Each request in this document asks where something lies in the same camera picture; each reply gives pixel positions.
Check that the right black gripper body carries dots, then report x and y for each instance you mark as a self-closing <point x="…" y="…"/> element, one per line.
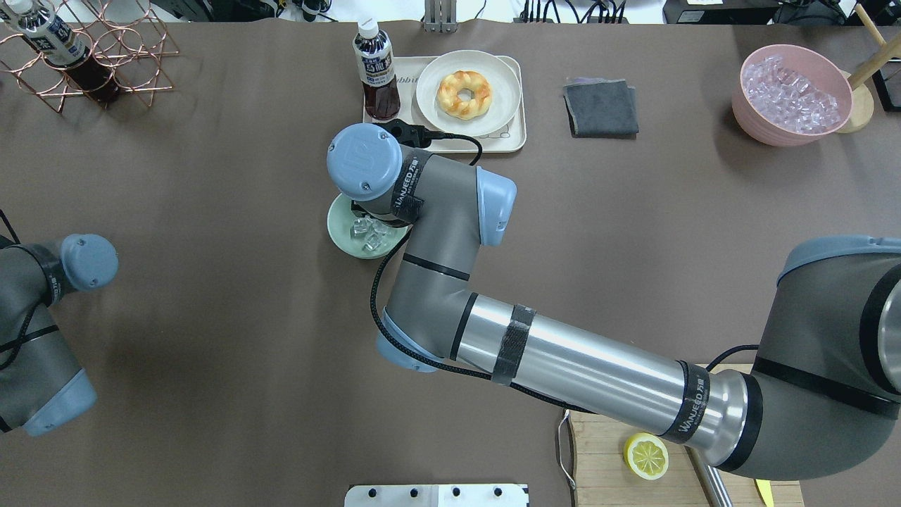
<point x="364" y="210"/>

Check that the pale green bowl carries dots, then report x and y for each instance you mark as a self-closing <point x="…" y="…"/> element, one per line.
<point x="339" y="219"/>

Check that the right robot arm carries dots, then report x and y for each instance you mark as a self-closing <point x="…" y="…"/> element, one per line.
<point x="823" y="392"/>

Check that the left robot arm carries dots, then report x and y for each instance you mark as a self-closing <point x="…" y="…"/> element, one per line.
<point x="43" y="385"/>

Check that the ice cubes in green bowl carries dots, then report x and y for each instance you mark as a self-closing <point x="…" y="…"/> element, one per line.
<point x="369" y="234"/>

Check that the pink bowl of ice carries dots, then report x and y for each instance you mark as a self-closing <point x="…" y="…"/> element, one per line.
<point x="790" y="96"/>

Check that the glazed twisted donut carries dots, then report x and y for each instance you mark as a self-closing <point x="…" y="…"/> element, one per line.
<point x="464" y="94"/>

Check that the white round plate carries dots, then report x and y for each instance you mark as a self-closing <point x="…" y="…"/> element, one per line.
<point x="505" y="86"/>

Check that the dark drink bottle on tray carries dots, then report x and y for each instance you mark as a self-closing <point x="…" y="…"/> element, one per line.
<point x="373" y="51"/>

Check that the grey folded cloth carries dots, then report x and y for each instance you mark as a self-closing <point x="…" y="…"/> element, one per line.
<point x="601" y="108"/>

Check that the bamboo cutting board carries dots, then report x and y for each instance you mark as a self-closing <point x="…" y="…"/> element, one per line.
<point x="601" y="475"/>

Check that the dark bottle in rack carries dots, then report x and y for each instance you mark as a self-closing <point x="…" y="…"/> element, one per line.
<point x="65" y="50"/>

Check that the half lemon slice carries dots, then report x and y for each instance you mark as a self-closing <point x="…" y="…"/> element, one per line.
<point x="646" y="456"/>

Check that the wooden glass drying stand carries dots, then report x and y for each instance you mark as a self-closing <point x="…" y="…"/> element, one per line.
<point x="862" y="98"/>

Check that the steel muddler black tip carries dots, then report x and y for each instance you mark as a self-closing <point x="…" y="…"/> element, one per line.
<point x="710" y="480"/>

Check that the yellow plastic knife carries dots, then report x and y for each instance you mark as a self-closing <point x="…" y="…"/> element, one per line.
<point x="765" y="492"/>

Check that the copper wire bottle rack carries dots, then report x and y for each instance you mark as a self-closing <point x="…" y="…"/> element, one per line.
<point x="129" y="54"/>

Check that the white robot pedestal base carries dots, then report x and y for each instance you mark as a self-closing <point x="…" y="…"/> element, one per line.
<point x="460" y="494"/>

